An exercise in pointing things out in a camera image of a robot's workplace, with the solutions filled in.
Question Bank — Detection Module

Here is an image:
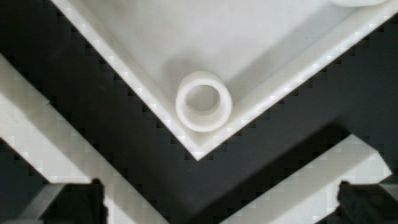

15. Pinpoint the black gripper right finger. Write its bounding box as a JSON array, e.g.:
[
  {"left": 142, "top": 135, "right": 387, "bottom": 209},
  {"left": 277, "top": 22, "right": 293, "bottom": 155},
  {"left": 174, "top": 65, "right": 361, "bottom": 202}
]
[{"left": 322, "top": 182, "right": 398, "bottom": 224}]

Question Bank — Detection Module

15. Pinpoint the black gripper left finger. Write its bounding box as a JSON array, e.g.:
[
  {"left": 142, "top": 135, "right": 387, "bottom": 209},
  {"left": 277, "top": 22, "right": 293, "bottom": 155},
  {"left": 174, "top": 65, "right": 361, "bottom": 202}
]
[{"left": 0, "top": 179, "right": 109, "bottom": 224}]

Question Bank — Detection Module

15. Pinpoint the white L-shaped obstacle fence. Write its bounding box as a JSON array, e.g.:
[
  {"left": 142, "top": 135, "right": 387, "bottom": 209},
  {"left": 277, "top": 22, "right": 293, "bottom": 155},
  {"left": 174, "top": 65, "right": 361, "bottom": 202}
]
[{"left": 0, "top": 55, "right": 391, "bottom": 224}]

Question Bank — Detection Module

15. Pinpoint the white square table top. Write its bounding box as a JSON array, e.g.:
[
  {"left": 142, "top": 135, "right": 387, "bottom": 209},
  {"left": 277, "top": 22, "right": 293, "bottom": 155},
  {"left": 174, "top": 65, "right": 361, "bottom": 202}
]
[{"left": 52, "top": 0, "right": 398, "bottom": 158}]

